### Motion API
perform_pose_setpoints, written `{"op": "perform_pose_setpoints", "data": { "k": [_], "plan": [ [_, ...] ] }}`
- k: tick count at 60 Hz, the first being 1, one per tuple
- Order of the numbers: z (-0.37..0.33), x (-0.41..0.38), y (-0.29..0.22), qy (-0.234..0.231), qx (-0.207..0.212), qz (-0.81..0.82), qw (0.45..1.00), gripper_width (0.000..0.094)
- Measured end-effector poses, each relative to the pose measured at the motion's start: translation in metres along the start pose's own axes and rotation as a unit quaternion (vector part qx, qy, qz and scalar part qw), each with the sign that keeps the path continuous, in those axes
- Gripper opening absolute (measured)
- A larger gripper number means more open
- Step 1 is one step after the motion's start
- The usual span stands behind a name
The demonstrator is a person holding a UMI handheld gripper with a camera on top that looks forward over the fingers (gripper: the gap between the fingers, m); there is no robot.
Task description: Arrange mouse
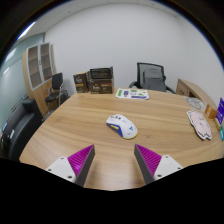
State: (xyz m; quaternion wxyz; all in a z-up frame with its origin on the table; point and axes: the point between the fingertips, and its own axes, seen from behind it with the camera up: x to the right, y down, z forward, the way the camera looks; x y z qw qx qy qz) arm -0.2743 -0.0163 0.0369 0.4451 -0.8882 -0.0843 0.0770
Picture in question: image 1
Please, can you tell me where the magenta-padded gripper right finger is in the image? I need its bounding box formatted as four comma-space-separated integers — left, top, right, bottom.
134, 143, 184, 185

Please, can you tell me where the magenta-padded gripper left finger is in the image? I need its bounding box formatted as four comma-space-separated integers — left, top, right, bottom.
45, 144, 96, 188

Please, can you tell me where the white blue yellow computer mouse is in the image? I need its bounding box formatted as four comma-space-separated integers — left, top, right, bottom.
105, 113, 139, 140

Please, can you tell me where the black leather sofa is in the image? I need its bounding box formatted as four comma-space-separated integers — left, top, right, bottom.
0, 97, 44, 162

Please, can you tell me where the round clear mat grey print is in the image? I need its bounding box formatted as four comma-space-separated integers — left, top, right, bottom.
185, 96, 207, 112

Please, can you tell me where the purple card package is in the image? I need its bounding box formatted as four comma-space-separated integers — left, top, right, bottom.
215, 97, 224, 126

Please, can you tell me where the printed sticker sheet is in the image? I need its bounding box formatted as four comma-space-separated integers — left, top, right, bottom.
115, 87, 150, 101

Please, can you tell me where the wooden shelf cabinet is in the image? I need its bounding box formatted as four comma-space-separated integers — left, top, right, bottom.
22, 41, 58, 118

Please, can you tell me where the wooden side desk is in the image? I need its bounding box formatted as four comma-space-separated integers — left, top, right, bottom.
175, 78, 218, 109

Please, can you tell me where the grey backpack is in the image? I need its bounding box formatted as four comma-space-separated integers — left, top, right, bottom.
142, 68, 167, 93

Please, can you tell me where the black visitor chair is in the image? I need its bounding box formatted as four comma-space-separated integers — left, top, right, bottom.
44, 72, 69, 106

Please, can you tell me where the small upright brown cardboard box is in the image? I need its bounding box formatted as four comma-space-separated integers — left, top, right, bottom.
73, 71, 91, 94

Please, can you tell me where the large brown cardboard box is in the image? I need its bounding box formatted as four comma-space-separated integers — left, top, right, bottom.
88, 77, 115, 95

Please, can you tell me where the black mesh office chair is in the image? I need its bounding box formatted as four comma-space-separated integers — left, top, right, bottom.
128, 61, 177, 94

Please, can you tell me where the black product box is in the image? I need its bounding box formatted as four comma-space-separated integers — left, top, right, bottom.
89, 66, 114, 81

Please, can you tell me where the ceiling light strip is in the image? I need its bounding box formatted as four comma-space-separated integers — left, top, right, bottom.
17, 21, 37, 41

